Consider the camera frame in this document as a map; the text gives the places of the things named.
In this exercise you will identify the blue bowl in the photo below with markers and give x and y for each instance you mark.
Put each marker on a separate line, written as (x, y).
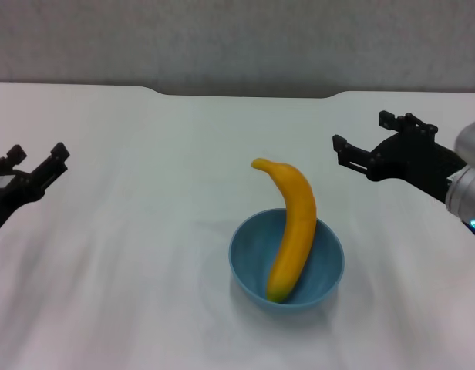
(249, 262)

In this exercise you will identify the yellow banana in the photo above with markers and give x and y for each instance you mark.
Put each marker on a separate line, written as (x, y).
(295, 216)

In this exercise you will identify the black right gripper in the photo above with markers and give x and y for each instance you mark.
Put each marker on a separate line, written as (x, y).
(415, 158)

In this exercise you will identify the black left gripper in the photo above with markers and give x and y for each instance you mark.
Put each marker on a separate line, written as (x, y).
(10, 192)

